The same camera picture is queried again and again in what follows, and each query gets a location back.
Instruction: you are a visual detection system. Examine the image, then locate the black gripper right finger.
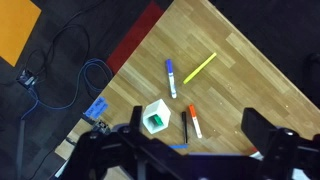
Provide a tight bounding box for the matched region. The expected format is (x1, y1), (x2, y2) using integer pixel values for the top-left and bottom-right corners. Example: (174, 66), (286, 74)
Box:
(241, 107), (279, 158)

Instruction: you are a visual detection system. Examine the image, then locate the red floor mat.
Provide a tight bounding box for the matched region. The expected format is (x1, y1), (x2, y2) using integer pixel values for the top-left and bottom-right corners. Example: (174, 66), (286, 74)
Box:
(105, 0), (166, 75)

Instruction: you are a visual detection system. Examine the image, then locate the yellow highlighter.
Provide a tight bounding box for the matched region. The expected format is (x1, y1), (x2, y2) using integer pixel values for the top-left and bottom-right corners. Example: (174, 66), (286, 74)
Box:
(182, 52), (218, 85)

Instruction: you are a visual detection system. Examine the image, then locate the blue marker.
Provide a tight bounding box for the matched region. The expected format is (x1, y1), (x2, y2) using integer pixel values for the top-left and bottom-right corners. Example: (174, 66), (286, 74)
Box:
(168, 144), (190, 150)

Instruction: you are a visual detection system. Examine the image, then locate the orange marker white barrel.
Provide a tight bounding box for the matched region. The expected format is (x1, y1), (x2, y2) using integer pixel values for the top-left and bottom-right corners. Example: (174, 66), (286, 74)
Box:
(188, 104), (203, 139)

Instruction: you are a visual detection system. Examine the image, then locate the white square pen holder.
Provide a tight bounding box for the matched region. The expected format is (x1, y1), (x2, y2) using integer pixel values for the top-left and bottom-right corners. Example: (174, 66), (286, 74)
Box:
(142, 98), (172, 135)

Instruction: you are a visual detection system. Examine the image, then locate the black cable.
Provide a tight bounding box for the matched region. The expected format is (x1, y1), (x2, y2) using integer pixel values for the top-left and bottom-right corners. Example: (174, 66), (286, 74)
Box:
(33, 0), (105, 78)

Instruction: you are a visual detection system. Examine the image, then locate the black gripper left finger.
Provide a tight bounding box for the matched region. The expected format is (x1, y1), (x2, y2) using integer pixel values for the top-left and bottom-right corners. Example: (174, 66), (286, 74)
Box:
(129, 105), (144, 133)

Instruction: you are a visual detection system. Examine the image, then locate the purple marker white barrel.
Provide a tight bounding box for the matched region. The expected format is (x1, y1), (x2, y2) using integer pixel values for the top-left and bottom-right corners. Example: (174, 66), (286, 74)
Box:
(165, 59), (178, 100)

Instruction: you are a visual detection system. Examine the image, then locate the black pen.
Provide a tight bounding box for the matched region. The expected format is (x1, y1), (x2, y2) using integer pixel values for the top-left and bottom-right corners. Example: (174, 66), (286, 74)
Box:
(181, 111), (189, 144)

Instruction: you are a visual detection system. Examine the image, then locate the blue cable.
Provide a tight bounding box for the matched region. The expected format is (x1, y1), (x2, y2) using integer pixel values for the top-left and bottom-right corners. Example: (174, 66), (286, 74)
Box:
(20, 58), (114, 121)

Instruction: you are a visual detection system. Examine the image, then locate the small blue tape label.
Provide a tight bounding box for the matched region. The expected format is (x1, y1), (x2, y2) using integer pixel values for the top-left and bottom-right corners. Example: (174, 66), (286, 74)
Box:
(94, 96), (109, 106)

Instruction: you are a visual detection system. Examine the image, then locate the green marker in holder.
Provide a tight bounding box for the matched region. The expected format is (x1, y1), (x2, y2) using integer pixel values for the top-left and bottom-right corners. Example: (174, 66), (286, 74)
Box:
(148, 114), (165, 128)

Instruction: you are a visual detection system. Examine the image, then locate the large blue tape label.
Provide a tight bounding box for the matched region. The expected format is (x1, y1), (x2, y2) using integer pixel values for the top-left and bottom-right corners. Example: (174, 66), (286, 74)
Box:
(83, 102), (109, 120)

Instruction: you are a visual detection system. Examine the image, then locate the orange floor mat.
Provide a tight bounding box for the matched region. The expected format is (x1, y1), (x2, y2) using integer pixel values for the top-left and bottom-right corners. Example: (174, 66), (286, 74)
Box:
(0, 0), (43, 67)

